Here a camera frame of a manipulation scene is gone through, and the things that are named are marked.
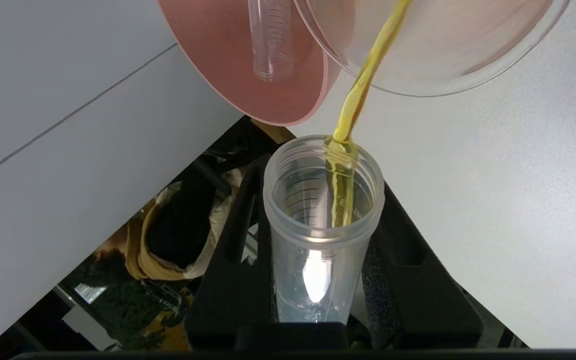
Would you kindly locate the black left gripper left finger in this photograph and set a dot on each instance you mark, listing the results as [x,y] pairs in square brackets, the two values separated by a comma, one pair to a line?
[233,300]

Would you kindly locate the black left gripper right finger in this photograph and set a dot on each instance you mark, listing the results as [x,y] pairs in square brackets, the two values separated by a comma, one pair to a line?
[418,295]

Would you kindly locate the test tube for yellow pigment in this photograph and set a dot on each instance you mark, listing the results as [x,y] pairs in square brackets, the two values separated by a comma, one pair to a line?
[318,260]

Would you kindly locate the test tube for red pigment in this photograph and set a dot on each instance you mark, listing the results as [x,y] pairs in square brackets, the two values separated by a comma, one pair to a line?
[270,45]

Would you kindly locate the clear glass beaker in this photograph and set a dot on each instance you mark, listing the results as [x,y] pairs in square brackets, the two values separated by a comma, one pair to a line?
[448,45]

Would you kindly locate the tan and black bag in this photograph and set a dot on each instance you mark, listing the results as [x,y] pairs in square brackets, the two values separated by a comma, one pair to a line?
[168,235]

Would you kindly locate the pink plastic bowl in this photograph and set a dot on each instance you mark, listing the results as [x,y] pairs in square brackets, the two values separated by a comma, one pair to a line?
[218,55]

